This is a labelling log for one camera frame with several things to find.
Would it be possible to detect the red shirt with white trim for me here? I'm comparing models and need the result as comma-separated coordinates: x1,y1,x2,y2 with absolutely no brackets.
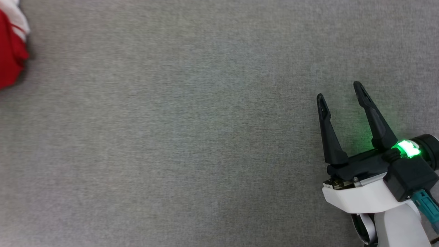
0,0,31,90

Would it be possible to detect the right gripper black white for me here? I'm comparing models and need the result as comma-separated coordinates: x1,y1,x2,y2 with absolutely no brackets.
316,81,439,214

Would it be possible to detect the teal cable connector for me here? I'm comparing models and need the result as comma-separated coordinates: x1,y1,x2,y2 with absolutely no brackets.
411,189,439,234

